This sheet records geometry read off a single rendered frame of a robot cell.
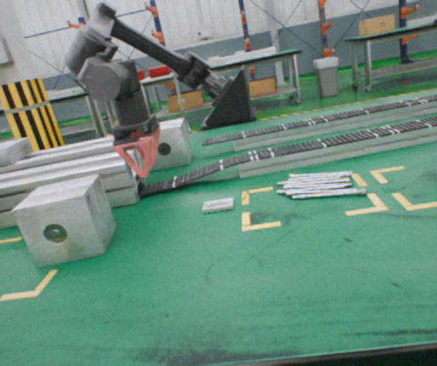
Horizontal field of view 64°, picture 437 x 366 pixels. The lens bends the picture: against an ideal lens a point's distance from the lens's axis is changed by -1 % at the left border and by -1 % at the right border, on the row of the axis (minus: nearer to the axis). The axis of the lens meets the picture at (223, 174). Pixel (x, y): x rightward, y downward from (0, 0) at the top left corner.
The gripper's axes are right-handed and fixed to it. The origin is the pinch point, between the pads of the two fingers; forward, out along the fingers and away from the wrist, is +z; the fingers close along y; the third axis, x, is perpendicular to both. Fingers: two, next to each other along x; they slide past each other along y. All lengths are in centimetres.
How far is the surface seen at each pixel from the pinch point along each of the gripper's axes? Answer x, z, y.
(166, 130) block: 2.8, -3.8, -14.2
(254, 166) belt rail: 20.5, 3.6, 1.5
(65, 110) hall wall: -368, 43, -797
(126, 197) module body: -4.2, 3.7, 4.8
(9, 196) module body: -26.0, -0.6, 4.2
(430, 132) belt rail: 55, 3, 1
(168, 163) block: 1.5, 4.1, -14.3
